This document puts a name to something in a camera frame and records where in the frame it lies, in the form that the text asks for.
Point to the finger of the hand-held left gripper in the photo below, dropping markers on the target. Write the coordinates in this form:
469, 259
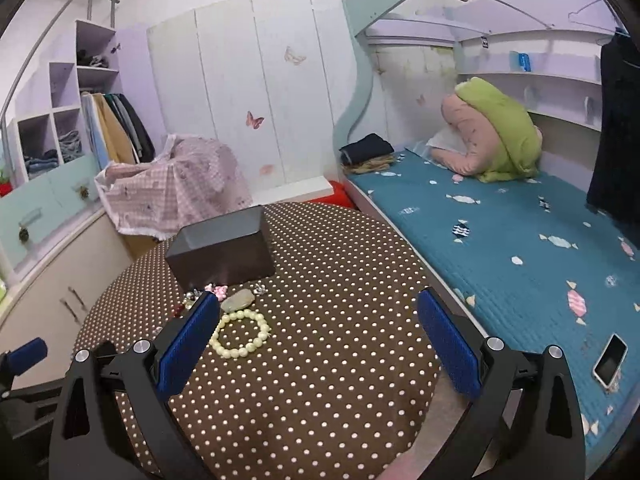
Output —
27, 355

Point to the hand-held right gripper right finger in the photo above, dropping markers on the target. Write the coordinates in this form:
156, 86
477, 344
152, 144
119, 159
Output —
447, 340

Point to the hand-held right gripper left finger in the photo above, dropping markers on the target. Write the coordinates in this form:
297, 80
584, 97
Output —
192, 340

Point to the pale jade pendant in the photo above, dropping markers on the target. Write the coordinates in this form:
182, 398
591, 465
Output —
237, 301

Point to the dark rectangular jewelry box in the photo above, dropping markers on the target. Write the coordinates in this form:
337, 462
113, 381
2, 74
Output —
220, 255

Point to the beige cabinet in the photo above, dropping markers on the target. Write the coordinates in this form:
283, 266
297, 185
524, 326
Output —
50, 290

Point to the silver crystal ornament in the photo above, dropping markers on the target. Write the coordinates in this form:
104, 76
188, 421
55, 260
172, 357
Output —
258, 288

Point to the cardboard box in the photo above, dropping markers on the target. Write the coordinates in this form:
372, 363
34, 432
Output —
142, 244

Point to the blue candy print bed sheet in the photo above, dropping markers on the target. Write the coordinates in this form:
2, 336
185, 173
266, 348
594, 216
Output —
500, 245

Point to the polka dot round table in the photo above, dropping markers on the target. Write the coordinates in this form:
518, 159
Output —
325, 340

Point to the pink checked cloth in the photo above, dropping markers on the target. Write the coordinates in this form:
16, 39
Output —
180, 185

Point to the teal drawer unit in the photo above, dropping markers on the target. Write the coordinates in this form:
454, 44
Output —
45, 200

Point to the white smartphone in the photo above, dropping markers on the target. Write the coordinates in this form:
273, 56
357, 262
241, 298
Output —
610, 362

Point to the red strawberry toy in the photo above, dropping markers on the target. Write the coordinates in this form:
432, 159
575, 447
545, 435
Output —
4, 184

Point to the white board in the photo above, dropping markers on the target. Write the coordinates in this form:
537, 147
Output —
295, 191

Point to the pale pink butterfly sticker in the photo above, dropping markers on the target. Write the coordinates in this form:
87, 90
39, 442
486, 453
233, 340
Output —
267, 169

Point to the tan folded cloth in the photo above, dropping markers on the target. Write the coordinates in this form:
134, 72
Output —
375, 164

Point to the folded jeans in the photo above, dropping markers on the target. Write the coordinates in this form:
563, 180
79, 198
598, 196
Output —
50, 157

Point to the white pillow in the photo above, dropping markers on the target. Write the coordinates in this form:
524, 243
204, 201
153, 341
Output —
442, 139

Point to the black folded clothes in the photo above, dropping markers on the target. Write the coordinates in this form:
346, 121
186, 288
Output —
365, 147

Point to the green blanket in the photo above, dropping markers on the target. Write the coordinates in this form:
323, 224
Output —
505, 130

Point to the row of hanging clothes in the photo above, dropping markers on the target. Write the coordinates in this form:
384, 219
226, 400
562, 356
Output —
120, 125

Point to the white wardrobe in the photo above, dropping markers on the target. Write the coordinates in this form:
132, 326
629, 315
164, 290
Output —
225, 85

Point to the black hanging garment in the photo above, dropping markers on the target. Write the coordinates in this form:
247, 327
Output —
617, 130

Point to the purple shelf unit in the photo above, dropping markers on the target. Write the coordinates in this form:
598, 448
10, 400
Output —
62, 80

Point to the small blue box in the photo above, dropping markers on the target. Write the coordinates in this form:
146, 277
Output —
520, 61

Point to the dark clothes on shelf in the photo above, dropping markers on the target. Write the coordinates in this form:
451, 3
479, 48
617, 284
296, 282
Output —
95, 60

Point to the beige butterfly sticker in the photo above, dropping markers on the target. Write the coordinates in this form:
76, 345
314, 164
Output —
295, 56

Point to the grey metal railing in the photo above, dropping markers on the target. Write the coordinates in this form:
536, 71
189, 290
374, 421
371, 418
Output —
50, 32

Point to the teal bunk bed frame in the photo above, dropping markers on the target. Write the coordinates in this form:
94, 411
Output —
357, 60

